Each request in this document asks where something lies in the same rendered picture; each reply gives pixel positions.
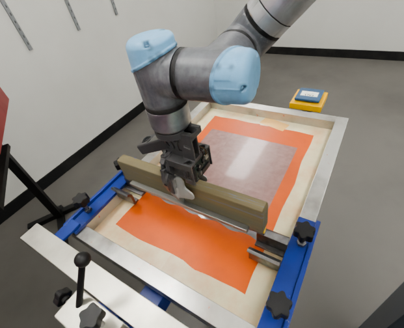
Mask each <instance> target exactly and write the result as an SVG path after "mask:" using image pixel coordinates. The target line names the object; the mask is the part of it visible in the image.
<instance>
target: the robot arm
mask: <svg viewBox="0 0 404 328"><path fill-rule="evenodd" d="M315 1H316V0H249V1H248V2H247V4H246V5H245V6H244V7H243V9H242V10H241V12H240V13H239V14H238V15H237V17H236V18H235V20H234V21H233V22H232V23H231V25H230V26H229V27H228V28H227V29H226V30H225V31H224V32H223V33H221V34H220V35H219V36H218V37H217V38H216V39H215V40H214V41H213V42H212V43H211V44H210V45H209V46H207V47H193V48H188V47H186V48H185V47H177V45H178V44H177V41H175V38H174V34H173V33H172V31H169V30H166V29H153V30H149V31H145V32H142V33H139V34H136V35H135V36H132V37H131V38H130V39H129V40H128V41H127V43H126V52H127V55H128V59H129V63H130V65H131V73H133V75H134V78H135V80H136V83H137V86H138V89H139V92H140V94H141V98H142V101H143V104H144V106H145V109H146V114H147V116H148V120H149V121H150V125H151V127H152V129H153V130H154V132H155V134H153V135H149V136H146V137H145V138H144V139H143V140H142V142H141V143H140V144H139V145H137V148H138V149H139V151H140V152H141V154H148V153H152V152H157V151H162V152H163V153H162V154H161V155H160V156H161V159H160V162H159V163H160V164H161V169H160V172H161V180H162V183H163V185H164V186H165V187H166V189H167V190H168V191H169V192H170V193H171V194H172V195H173V196H174V197H175V198H176V199H178V200H180V201H182V202H185V198H187V199H191V200H193V199H194V198H195V196H194V195H193V193H192V192H190V190H188V189H187V188H186V187H185V184H184V181H183V180H182V178H184V179H185V181H186V183H188V184H191V185H194V186H196V182H198V181H199V180H203V181H205V182H207V180H208V179H207V177H206V176H205V175H204V173H205V172H206V170H207V169H208V168H209V166H210V164H213V163H212V158H211V152H210V147H209V145H208V144H204V143H199V142H198V139H197V136H198V135H199V133H200V132H201V131H202V130H201V126H200V125H198V124H192V123H191V113H190V110H189V104H188V100H189V101H196V102H208V103H217V104H219V105H230V104H234V105H246V104H248V103H250V102H251V101H252V100H253V99H254V97H255V95H256V91H257V88H258V85H259V82H260V58H261V57H262V56H263V55H264V54H265V53H266V52H267V51H268V50H269V48H270V47H271V46H272V45H273V44H274V43H275V42H276V41H277V40H278V39H279V38H280V37H281V36H282V35H283V34H284V33H285V32H286V31H287V30H288V29H289V28H290V27H291V26H292V25H293V24H294V23H295V22H296V21H297V20H298V19H299V18H300V17H301V16H302V15H303V14H304V13H305V12H306V10H307V9H308V8H309V7H310V6H311V5H312V4H313V3H314V2H315ZM208 153H209V154H208ZM180 177H182V178H180Z"/></svg>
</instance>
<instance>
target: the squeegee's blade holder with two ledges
mask: <svg viewBox="0 0 404 328"><path fill-rule="evenodd" d="M130 185H131V186H133V187H136V188H137V189H140V190H142V191H145V192H147V193H150V194H152V195H155V196H157V197H159V198H162V199H165V200H167V201H169V202H172V203H174V204H177V205H179V206H181V207H184V208H187V209H188V210H191V211H193V212H196V213H199V214H201V215H204V216H206V217H209V218H210V219H213V220H216V221H218V222H220V223H223V224H225V225H228V226H230V227H232V228H235V229H238V230H240V231H242V232H245V233H247V232H248V230H249V226H248V225H245V224H243V223H240V222H238V221H235V220H233V219H230V218H227V217H225V216H223V215H220V214H218V213H215V212H212V211H209V210H207V209H205V208H202V207H200V206H197V205H195V204H192V203H190V202H187V201H185V202H182V201H180V200H178V199H176V198H175V197H174V196H172V195H169V194H166V193H164V192H162V191H159V190H156V189H154V188H152V187H148V186H147V185H144V184H141V183H138V182H136V181H134V180H132V181H131V182H130Z"/></svg>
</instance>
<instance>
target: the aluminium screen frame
mask: <svg viewBox="0 0 404 328"><path fill-rule="evenodd" d="M211 108H213V109H220V110H223V111H230V112H235V113H241V114H246V115H252V116H259V117H264V118H270V119H274V120H281V121H285V122H292V123H296V124H303V125H307V126H313V127H318V128H325V129H329V130H332V131H331V133H330V137H329V139H328V142H327V145H326V147H325V150H324V153H323V155H322V158H321V161H320V163H319V166H318V168H317V171H316V174H315V176H314V179H313V182H312V185H311V187H310V190H309V192H308V195H307V198H306V200H305V203H304V206H303V209H302V211H301V214H300V217H302V218H305V219H308V220H311V221H313V222H316V220H317V217H318V213H319V210H320V207H321V204H322V202H323V197H324V195H325V191H326V189H327V186H328V183H329V179H330V176H331V173H332V170H333V167H334V163H335V161H336V157H337V155H338V151H339V148H340V145H341V142H342V139H343V135H344V132H345V129H346V126H347V122H348V120H349V119H348V118H344V117H339V116H331V115H323V114H319V113H311V112H306V111H298V110H293V109H285V108H281V107H273V106H268V105H260V104H255V103H248V104H246V105H234V104H230V105H219V104H217V103H208V102H201V103H200V104H199V105H198V106H197V107H195V108H194V109H193V110H192V111H191V123H192V124H196V123H197V122H198V121H199V120H200V119H201V118H202V117H203V116H204V115H205V114H206V113H207V112H208V111H209V110H210V109H211ZM162 153H163V152H162V151H157V152H152V153H148V154H147V155H146V156H145V157H144V158H142V159H141V160H142V161H146V162H149V163H152V164H154V165H157V164H158V163H159V162H160V159H161V156H160V155H161V154H162ZM122 201H123V199H122V198H119V197H118V195H116V196H115V197H114V198H113V199H112V200H111V201H110V202H109V203H108V204H107V205H106V206H105V207H104V208H103V209H102V210H101V211H100V212H99V213H98V214H97V215H96V216H95V217H94V218H93V219H92V220H91V221H90V222H89V223H88V224H87V225H86V226H85V227H84V228H83V229H82V230H81V231H80V232H79V233H78V234H74V233H72V234H71V235H72V236H73V238H75V239H76V240H77V241H79V242H81V243H82V244H83V245H86V246H87V247H88V248H90V249H92V250H93V251H94V252H96V253H98V254H99V255H100V256H102V257H104V258H105V259H106V260H108V261H110V262H111V263H113V264H114V265H116V266H117V267H119V268H120V269H122V270H123V271H125V272H126V273H128V274H129V275H131V276H132V277H134V278H136V279H137V280H139V281H140V282H142V283H143V284H145V285H146V286H147V287H149V288H151V289H152V290H153V291H155V292H157V293H158V294H160V295H162V296H163V297H164V298H166V299H168V300H169V301H170V302H172V303H174V304H175V305H176V306H178V307H180V308H181V309H182V310H184V311H186V312H187V313H189V314H190V315H192V316H193V317H195V318H196V319H198V320H199V321H201V322H202V323H204V324H205V325H207V326H208V327H210V328H256V327H255V326H253V325H252V324H250V323H249V322H247V321H245V320H243V319H242V318H240V317H239V316H236V315H235V314H233V313H232V312H230V311H229V310H226V309H225V308H223V307H222V306H220V305H218V304H216V303H215V302H213V301H212V300H210V299H208V298H207V297H205V296H203V295H202V294H200V293H198V292H196V291H195V290H193V289H192V288H190V287H188V286H186V285H185V284H183V283H182V282H180V281H178V280H176V279H175V278H173V277H171V276H170V275H168V274H166V273H165V272H163V271H161V270H160V269H158V268H156V267H155V266H153V265H152V264H149V263H148V262H146V261H145V260H143V259H142V258H139V257H138V256H136V255H135V254H133V253H131V252H129V251H128V250H126V249H125V248H123V247H121V246H119V245H118V244H116V243H115V242H113V241H111V240H109V239H108V238H106V237H105V236H102V235H101V234H99V233H98V232H96V231H95V230H94V229H95V228H96V227H97V226H98V225H99V224H100V223H101V222H102V221H103V220H104V219H105V218H106V217H107V216H108V215H109V214H110V213H111V212H112V211H113V210H114V209H115V208H116V207H117V206H118V205H119V204H120V203H121V202H122Z"/></svg>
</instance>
